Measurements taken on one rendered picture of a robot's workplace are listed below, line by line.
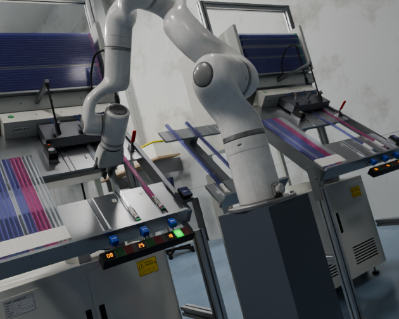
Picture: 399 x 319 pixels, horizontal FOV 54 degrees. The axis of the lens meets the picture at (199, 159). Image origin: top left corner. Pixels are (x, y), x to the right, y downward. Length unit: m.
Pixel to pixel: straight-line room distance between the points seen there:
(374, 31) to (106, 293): 3.75
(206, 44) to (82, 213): 0.71
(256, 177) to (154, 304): 0.90
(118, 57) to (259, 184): 0.66
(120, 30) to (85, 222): 0.65
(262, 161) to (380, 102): 3.52
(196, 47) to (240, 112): 0.25
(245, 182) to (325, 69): 3.81
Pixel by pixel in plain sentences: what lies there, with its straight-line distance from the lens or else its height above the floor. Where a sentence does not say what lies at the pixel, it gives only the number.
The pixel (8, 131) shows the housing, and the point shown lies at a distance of 1.79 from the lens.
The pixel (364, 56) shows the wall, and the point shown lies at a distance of 4.58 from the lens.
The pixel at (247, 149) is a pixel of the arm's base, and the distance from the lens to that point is 1.02.
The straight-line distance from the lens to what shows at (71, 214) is 1.42.
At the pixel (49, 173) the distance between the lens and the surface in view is 1.60.
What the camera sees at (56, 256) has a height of 0.70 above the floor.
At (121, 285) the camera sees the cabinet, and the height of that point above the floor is 0.49.
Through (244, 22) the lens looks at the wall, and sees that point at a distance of 5.48.
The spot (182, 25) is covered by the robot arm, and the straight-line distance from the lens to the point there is 1.18.
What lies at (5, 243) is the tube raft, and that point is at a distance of 1.33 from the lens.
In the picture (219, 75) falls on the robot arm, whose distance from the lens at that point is 1.00.
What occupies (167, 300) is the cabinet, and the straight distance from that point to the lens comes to 1.77.
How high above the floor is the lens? 0.78
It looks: 5 degrees up
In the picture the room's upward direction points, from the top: 15 degrees counter-clockwise
